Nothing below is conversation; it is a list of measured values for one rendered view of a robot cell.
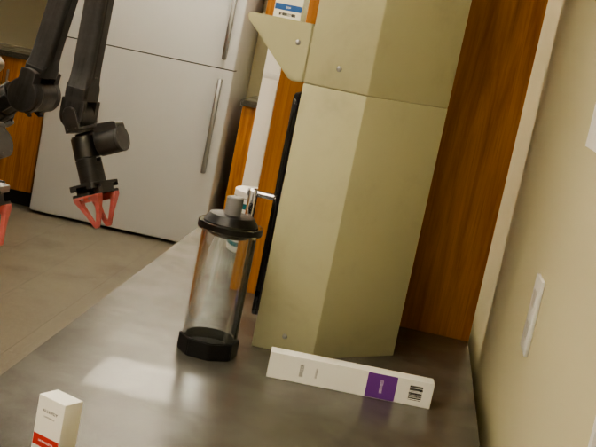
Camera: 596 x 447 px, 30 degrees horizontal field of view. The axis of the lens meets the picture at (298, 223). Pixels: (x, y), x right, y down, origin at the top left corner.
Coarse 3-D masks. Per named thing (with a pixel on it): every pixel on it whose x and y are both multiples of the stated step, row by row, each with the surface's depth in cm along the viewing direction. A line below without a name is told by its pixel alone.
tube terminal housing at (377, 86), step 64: (320, 0) 186; (384, 0) 185; (448, 0) 193; (320, 64) 188; (384, 64) 188; (448, 64) 197; (320, 128) 189; (384, 128) 192; (320, 192) 191; (384, 192) 196; (320, 256) 193; (384, 256) 200; (256, 320) 196; (320, 320) 194; (384, 320) 204
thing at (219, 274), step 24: (216, 240) 180; (240, 240) 180; (216, 264) 181; (240, 264) 182; (192, 288) 184; (216, 288) 181; (240, 288) 183; (192, 312) 184; (216, 312) 182; (192, 336) 184; (216, 336) 183
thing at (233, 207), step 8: (232, 200) 182; (240, 200) 182; (232, 208) 182; (240, 208) 183; (208, 216) 182; (216, 216) 181; (224, 216) 180; (232, 216) 182; (240, 216) 183; (248, 216) 185; (224, 224) 180; (232, 224) 180; (240, 224) 180; (248, 224) 181; (256, 224) 184
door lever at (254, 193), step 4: (248, 188) 198; (252, 188) 197; (248, 192) 197; (252, 192) 197; (256, 192) 197; (260, 192) 197; (264, 192) 197; (268, 192) 197; (248, 196) 197; (252, 196) 197; (256, 196) 197; (260, 196) 197; (264, 196) 197; (268, 196) 197; (272, 196) 197; (248, 200) 197; (252, 200) 197; (256, 200) 198; (248, 204) 197; (252, 204) 197; (248, 208) 197; (252, 208) 197; (248, 212) 197; (252, 212) 197
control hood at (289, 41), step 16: (256, 16) 188; (272, 16) 188; (272, 32) 188; (288, 32) 187; (304, 32) 187; (272, 48) 188; (288, 48) 188; (304, 48) 187; (288, 64) 188; (304, 64) 188
